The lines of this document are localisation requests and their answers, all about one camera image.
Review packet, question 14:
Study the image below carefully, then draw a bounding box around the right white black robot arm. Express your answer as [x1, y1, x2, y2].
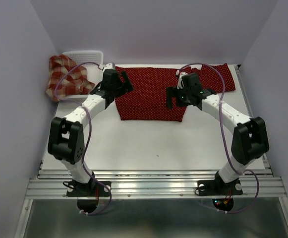
[166, 72, 269, 193]

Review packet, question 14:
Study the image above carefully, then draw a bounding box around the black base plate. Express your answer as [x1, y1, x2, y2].
[194, 179, 243, 196]
[62, 180, 110, 197]

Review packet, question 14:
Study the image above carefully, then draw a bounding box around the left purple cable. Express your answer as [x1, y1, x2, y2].
[55, 61, 112, 216]

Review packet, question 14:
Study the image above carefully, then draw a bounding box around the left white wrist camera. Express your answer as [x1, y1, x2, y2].
[98, 62, 116, 73]

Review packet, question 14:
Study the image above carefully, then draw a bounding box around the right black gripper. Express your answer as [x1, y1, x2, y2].
[165, 85, 192, 109]

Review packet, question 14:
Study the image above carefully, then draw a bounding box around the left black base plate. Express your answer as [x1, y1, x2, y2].
[62, 180, 110, 197]

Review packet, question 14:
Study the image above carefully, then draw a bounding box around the purple cable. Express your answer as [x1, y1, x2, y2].
[55, 61, 112, 216]
[175, 63, 260, 214]

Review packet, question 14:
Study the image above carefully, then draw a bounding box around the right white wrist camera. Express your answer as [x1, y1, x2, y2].
[175, 70, 188, 89]

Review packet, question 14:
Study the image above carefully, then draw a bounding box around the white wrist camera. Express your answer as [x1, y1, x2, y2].
[98, 62, 116, 73]
[175, 70, 188, 89]

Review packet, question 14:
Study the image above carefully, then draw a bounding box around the red polka dot skirt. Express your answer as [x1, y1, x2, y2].
[115, 66, 186, 122]
[189, 63, 236, 94]

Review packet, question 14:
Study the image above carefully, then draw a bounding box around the aluminium rail frame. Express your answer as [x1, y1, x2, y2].
[14, 63, 288, 238]

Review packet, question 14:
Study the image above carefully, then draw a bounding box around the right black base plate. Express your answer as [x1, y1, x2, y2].
[194, 179, 243, 196]

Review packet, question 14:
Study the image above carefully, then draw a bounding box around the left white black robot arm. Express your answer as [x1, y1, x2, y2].
[48, 68, 133, 195]

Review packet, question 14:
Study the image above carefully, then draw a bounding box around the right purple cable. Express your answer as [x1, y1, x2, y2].
[175, 63, 260, 214]

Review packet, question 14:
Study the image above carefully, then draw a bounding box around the white plastic basket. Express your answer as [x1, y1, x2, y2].
[60, 50, 103, 100]

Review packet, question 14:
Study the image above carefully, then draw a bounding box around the red cream plaid skirt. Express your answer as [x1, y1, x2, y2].
[46, 55, 95, 102]

